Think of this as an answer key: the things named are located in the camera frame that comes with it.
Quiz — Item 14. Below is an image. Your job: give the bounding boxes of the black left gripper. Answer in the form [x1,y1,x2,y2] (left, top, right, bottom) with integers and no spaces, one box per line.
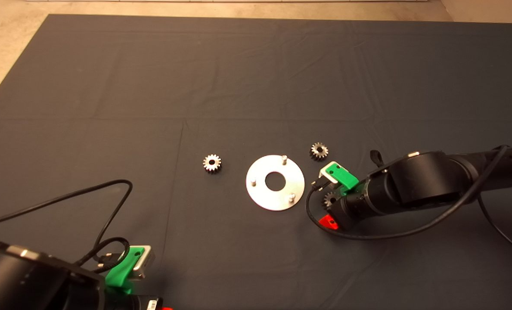
[105,290,173,310]

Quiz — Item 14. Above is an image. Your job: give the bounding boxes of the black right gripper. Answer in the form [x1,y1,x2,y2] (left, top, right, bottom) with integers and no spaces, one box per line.
[319,189,368,231]

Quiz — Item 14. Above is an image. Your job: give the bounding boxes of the round metal carrier plate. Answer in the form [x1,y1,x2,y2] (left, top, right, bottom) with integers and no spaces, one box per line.
[245,155,305,211]

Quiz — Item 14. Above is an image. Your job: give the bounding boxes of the dark grey table cloth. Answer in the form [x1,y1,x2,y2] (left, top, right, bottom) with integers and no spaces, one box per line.
[0,14,512,310]

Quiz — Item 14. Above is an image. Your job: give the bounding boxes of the black camera cable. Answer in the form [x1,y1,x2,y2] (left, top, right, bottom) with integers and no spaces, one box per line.
[305,145,512,259]
[0,180,133,273]

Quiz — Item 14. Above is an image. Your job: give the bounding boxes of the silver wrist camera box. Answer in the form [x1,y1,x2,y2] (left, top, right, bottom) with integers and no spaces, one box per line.
[319,166,340,186]
[129,245,156,280]

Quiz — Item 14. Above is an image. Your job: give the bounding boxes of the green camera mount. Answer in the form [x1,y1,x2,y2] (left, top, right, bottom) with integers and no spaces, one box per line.
[105,245,146,295]
[325,161,360,196]

